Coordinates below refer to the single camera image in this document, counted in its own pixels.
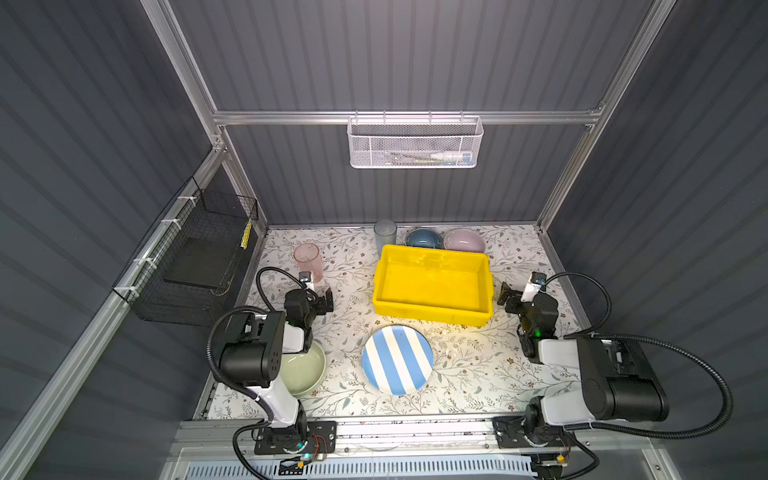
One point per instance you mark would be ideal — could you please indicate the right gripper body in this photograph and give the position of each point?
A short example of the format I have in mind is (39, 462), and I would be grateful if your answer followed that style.
(509, 299)

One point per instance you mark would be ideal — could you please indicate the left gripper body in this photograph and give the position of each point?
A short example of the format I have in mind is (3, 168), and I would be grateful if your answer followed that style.
(322, 301)

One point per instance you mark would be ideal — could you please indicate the blue white striped plate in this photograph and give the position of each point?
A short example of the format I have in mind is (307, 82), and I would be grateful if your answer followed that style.
(397, 360)

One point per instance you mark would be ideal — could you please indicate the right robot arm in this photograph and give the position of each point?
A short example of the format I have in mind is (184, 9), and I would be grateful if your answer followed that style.
(616, 381)

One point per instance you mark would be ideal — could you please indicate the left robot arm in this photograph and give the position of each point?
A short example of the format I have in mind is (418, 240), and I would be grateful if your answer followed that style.
(271, 357)

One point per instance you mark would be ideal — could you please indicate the yellow plastic bin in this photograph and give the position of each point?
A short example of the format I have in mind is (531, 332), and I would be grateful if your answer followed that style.
(435, 285)

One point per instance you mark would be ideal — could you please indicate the pink plastic cup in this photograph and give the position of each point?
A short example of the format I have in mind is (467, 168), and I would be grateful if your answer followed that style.
(308, 258)

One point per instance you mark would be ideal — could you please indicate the light green bowl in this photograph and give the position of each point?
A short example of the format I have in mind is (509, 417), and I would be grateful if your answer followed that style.
(303, 372)

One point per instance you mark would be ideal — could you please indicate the lilac purple bowl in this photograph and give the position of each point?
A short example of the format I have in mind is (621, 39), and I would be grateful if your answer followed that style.
(464, 240)

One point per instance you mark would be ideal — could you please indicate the floral table mat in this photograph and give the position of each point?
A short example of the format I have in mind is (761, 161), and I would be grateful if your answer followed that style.
(476, 369)

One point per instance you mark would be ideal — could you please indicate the dark blue bowl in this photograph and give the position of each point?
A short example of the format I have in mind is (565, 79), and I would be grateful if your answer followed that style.
(424, 238)

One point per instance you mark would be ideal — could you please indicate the grey blue plastic cup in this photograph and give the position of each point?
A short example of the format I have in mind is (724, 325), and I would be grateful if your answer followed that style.
(385, 233)

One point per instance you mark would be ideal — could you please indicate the items in mesh basket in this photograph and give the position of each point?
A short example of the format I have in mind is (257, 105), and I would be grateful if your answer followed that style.
(445, 158)

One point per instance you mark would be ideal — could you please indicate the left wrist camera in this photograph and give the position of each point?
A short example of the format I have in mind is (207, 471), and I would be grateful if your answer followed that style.
(306, 278)

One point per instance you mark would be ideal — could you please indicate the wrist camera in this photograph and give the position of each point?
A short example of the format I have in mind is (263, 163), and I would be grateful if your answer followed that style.
(534, 284)
(306, 278)

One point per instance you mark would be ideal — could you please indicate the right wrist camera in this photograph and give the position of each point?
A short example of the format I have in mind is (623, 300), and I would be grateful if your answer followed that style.
(534, 284)

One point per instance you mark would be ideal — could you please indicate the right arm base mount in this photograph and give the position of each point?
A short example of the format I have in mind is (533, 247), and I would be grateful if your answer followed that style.
(518, 432)

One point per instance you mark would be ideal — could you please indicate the black wire basket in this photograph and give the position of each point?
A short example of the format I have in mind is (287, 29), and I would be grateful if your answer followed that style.
(192, 267)

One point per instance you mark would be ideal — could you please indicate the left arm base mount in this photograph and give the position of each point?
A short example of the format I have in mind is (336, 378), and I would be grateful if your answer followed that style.
(315, 437)

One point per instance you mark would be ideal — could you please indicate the aluminium front rail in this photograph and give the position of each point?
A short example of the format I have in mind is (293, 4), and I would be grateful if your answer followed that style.
(417, 434)

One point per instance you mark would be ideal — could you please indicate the white wire mesh basket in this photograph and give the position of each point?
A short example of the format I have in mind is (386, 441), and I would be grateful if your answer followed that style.
(370, 137)

